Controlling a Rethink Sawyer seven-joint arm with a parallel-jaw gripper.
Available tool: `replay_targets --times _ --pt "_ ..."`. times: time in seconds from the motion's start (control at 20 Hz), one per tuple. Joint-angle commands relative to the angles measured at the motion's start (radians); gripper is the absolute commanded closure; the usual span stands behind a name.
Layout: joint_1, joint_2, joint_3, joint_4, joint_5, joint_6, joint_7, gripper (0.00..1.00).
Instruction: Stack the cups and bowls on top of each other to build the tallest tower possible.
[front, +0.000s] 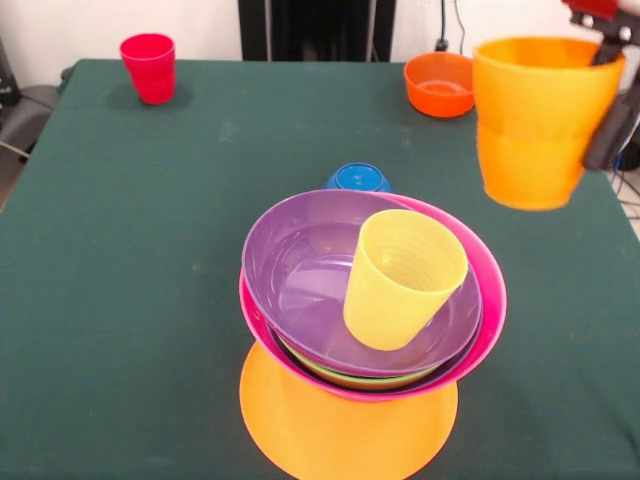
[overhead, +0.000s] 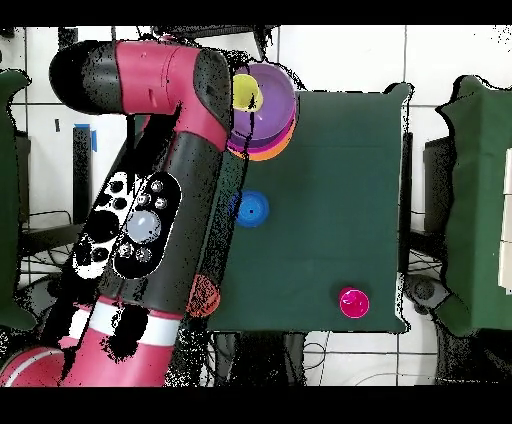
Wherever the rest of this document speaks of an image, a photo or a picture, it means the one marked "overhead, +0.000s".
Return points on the small red-orange plastic bowl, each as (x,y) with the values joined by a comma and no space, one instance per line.
(204,296)

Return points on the blue plastic bowl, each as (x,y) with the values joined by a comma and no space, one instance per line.
(254,208)

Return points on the black floor frame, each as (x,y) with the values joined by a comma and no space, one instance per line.
(68,34)

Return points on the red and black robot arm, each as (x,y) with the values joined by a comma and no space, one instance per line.
(160,80)

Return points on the dark green tablecloth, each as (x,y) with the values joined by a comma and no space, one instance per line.
(320,200)

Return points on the black metal stand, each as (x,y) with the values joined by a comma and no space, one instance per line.
(82,160)

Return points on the yellow plastic cup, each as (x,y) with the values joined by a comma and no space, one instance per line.
(242,92)

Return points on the green covered side table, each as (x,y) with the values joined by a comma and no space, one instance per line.
(476,200)
(8,200)

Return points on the white box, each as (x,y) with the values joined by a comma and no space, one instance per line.
(507,220)

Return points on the purple plastic bowl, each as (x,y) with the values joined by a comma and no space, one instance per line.
(276,100)
(266,140)

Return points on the red plastic cup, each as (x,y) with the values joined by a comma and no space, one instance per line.
(354,304)

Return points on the large orange plastic bowl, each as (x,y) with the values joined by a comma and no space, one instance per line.
(276,155)

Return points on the black stool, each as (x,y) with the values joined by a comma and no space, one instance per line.
(224,30)

